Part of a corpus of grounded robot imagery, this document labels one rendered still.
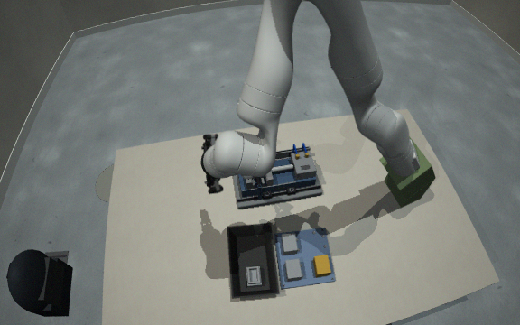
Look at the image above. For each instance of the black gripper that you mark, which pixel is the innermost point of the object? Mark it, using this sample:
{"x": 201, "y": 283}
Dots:
{"x": 211, "y": 182}

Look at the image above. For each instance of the yellow rectangular block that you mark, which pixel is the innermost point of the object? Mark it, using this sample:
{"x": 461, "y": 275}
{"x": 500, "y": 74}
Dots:
{"x": 321, "y": 265}

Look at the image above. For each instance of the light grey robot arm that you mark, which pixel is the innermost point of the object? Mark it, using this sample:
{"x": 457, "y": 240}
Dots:
{"x": 356, "y": 64}

